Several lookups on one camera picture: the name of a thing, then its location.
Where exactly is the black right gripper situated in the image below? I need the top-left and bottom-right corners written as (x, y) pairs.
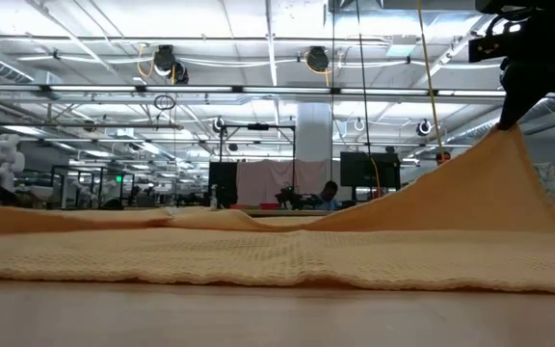
top-left (474, 0), bottom-right (555, 130)

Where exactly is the yellow waffle weave towel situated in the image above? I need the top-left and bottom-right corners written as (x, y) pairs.
top-left (0, 123), bottom-right (555, 296)

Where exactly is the teal leaf print cloth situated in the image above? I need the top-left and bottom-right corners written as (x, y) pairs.
top-left (533, 162), bottom-right (555, 223)

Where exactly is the large black screen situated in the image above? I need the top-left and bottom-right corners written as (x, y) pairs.
top-left (338, 150), bottom-right (403, 190)

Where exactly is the white pillar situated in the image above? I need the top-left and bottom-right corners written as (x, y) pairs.
top-left (296, 101), bottom-right (335, 163)

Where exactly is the person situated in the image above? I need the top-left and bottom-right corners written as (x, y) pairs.
top-left (313, 179), bottom-right (342, 212)

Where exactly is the pink cloth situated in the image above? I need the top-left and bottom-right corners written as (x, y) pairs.
top-left (236, 158), bottom-right (330, 206)

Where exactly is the black panel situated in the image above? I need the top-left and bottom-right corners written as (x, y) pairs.
top-left (207, 161), bottom-right (239, 208)

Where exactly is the white robot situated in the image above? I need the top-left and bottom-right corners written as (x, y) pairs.
top-left (0, 133), bottom-right (26, 194)

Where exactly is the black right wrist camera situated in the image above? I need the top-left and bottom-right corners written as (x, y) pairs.
top-left (467, 32), bottom-right (517, 64)

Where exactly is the yellow cable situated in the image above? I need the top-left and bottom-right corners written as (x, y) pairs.
top-left (416, 0), bottom-right (448, 163)

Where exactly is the black stand frame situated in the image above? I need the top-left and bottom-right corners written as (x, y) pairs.
top-left (218, 122), bottom-right (297, 208)

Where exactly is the hanging black cable loop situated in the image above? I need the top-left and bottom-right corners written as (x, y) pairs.
top-left (153, 93), bottom-right (177, 112)

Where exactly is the black workcell frame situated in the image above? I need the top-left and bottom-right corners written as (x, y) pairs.
top-left (50, 165), bottom-right (137, 209)

